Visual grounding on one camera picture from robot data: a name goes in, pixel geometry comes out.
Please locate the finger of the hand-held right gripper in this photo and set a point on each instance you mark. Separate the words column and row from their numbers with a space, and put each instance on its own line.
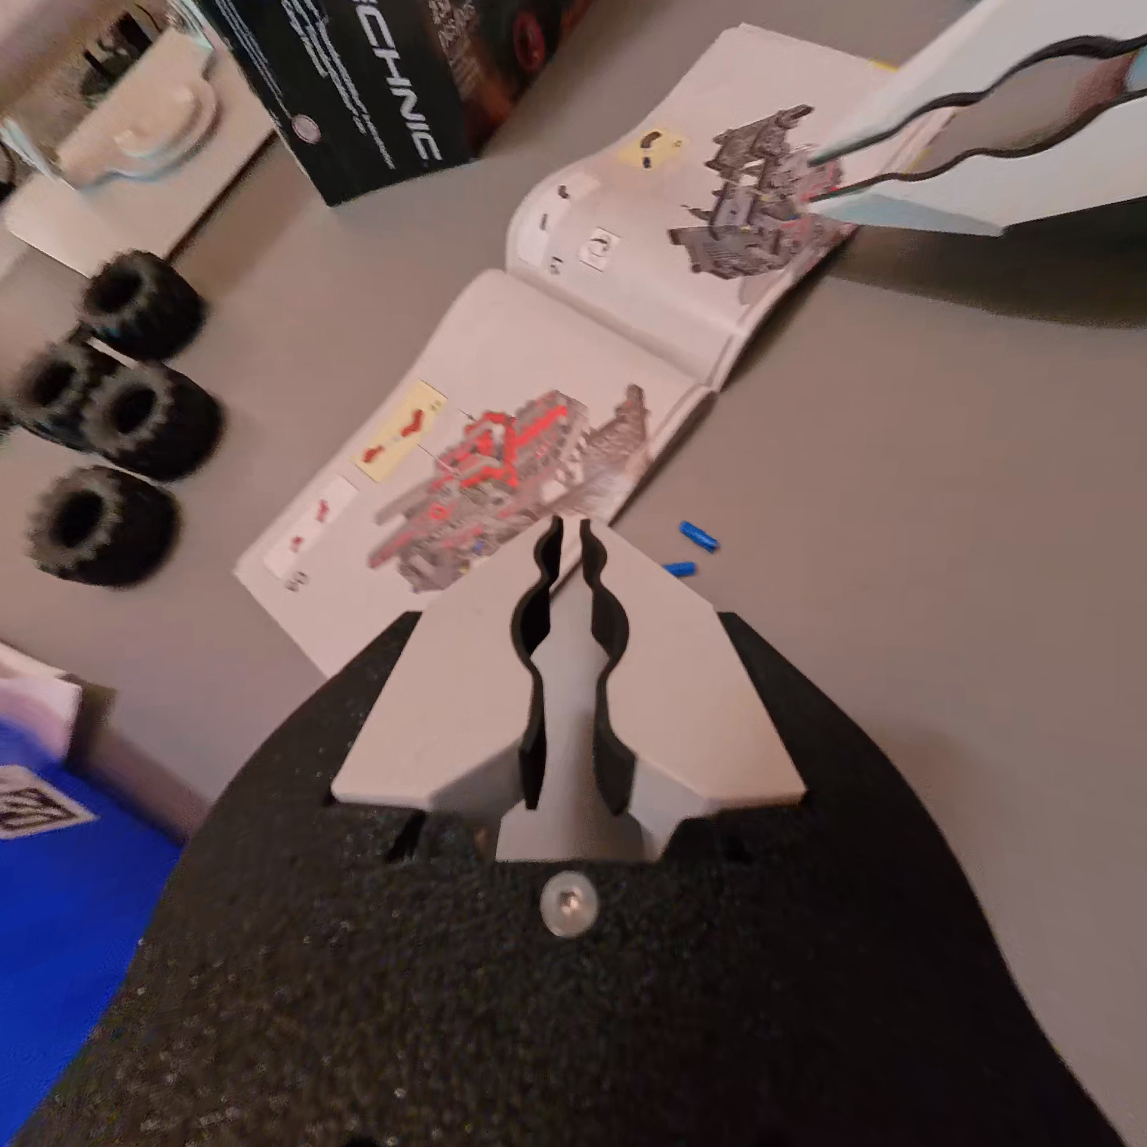
column 1012, row 36
column 1075, row 170

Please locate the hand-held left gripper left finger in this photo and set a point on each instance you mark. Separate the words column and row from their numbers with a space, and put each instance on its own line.
column 439, row 717

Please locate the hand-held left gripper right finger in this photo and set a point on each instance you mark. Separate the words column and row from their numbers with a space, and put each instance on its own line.
column 708, row 717

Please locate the grey desk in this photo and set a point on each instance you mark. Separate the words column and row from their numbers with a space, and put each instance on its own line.
column 896, row 538

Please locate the black toy tire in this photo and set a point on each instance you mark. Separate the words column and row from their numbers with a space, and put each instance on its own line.
column 134, row 538
column 166, row 309
column 36, row 385
column 183, row 430

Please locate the toy instruction booklet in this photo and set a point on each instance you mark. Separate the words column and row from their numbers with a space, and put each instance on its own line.
column 582, row 340

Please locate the white paper slip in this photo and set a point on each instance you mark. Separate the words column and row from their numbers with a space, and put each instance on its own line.
column 40, row 699

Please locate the blue storage bin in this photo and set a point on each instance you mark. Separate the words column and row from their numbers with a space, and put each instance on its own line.
column 63, row 941

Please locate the dark toy truck box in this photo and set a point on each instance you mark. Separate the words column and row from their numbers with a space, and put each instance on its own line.
column 376, row 108

